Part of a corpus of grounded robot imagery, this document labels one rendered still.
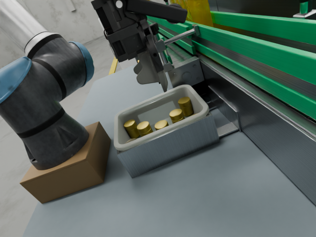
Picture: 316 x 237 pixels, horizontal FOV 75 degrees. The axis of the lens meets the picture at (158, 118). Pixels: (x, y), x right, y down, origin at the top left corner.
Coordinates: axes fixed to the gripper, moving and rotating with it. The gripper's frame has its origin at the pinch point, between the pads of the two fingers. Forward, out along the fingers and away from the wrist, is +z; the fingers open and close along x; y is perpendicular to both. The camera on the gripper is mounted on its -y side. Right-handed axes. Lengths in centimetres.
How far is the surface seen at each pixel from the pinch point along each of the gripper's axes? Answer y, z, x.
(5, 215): 157, 91, -91
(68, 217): 31.2, 15.3, 12.3
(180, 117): -0.6, 9.9, 1.6
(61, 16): 249, -55, -1129
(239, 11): -33.4, -1.8, -25.2
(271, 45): -13.5, -6.2, 18.9
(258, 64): -13.8, -2.4, 15.2
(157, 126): 5.5, 8.9, 2.6
